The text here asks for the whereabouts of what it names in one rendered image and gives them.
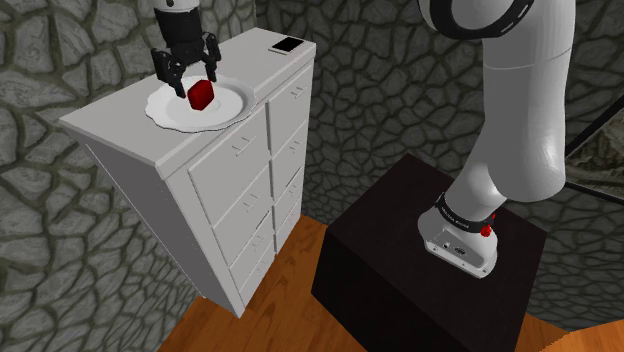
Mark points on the black framed glass panel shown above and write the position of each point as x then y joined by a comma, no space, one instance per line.
597,146

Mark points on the black and white phone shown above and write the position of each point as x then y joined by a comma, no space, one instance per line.
287,45

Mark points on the red apple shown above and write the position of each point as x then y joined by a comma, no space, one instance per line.
201,95

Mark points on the white chest of drawers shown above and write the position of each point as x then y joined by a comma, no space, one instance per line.
229,161

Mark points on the dark robot stand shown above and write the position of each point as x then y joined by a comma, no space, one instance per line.
390,253

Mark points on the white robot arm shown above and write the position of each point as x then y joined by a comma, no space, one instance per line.
524,122

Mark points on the white scalloped plate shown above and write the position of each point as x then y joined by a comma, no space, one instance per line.
226,105

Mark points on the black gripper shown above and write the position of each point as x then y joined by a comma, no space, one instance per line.
181,34

